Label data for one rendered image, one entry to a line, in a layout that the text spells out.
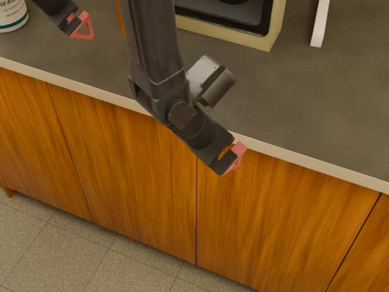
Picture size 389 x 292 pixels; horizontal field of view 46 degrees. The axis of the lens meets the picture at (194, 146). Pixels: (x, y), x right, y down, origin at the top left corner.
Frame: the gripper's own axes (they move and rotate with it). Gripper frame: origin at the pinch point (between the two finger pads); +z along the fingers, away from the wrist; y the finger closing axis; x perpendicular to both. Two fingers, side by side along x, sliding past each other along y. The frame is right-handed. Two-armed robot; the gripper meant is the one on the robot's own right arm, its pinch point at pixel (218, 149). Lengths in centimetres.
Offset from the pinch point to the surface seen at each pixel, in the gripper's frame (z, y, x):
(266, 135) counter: 17.7, 2.1, -9.6
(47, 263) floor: 75, 61, 79
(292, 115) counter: 22.2, 2.4, -17.4
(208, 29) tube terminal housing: 22.7, 37.6, -22.5
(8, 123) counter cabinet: 30, 79, 39
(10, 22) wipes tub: 2, 74, 12
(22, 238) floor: 74, 77, 81
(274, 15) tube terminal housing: 18.4, 22.0, -33.7
